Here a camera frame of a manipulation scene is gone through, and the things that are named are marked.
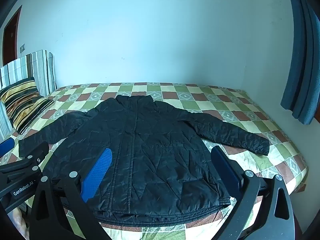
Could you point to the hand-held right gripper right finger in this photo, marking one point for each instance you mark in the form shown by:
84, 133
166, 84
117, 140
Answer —
226, 171

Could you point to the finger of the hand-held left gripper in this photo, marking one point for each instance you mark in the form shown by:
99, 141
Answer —
5, 146
33, 152

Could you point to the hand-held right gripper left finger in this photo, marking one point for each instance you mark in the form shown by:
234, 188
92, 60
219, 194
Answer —
100, 170

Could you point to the black quilted jacket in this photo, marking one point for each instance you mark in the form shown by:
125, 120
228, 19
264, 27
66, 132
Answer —
155, 155

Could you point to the striped satin pillow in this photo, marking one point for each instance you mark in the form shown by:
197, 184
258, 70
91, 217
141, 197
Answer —
22, 102

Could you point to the checkered bed sheet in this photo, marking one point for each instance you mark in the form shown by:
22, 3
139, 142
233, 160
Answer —
250, 115

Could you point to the striped headboard cushion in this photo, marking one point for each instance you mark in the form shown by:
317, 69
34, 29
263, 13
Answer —
37, 65

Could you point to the brown wooden door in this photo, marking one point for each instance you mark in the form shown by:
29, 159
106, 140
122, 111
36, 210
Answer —
11, 42

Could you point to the blue curtain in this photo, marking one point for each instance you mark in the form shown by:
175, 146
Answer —
300, 67

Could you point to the wall switch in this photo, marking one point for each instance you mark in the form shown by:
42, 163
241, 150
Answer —
22, 48

